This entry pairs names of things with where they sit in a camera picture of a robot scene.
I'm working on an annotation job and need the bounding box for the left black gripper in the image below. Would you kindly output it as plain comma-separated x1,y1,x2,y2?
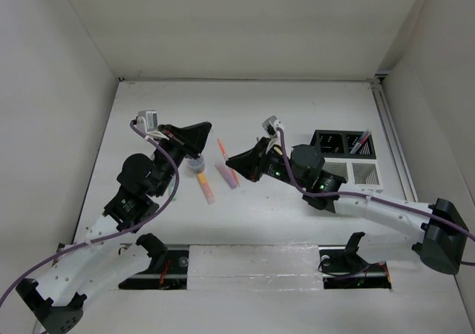
152,122,212,197

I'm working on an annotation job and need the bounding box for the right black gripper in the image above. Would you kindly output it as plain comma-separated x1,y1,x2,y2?
226,137,307,190

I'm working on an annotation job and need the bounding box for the paper clip jar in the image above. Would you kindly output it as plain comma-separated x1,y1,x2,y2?
186,155,206,174

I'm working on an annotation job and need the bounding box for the orange pen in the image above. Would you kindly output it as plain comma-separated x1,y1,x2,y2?
217,138,240,186

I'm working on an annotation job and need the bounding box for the orange highlighter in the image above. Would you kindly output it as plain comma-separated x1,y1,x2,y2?
197,173,215,204

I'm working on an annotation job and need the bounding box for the blue pen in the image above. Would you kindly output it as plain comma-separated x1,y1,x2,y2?
350,130,370,154

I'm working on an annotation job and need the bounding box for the red pen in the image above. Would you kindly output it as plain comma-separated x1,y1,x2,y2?
352,131,371,154

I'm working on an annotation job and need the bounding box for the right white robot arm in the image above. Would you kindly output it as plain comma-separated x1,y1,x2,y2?
226,137,471,275

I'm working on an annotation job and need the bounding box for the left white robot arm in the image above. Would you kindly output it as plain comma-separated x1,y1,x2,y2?
15,119,212,333

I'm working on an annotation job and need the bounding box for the purple highlighter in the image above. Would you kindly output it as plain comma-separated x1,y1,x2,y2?
214,163,238,189

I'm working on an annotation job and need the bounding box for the green highlighter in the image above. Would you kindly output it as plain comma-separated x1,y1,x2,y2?
168,178,177,201

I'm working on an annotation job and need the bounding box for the black organizer box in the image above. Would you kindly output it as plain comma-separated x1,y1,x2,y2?
310,130,376,160

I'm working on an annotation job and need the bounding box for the white organizer box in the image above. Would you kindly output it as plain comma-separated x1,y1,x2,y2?
324,157,384,192

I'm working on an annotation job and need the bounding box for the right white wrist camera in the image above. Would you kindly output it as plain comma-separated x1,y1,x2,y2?
262,115,284,137

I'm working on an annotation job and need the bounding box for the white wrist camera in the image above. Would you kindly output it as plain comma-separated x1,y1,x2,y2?
262,115,284,137
136,110,159,134

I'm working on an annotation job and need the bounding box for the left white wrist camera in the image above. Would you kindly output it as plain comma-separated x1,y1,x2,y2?
136,110,159,134

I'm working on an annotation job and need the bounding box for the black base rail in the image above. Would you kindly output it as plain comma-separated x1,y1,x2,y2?
119,245,392,292

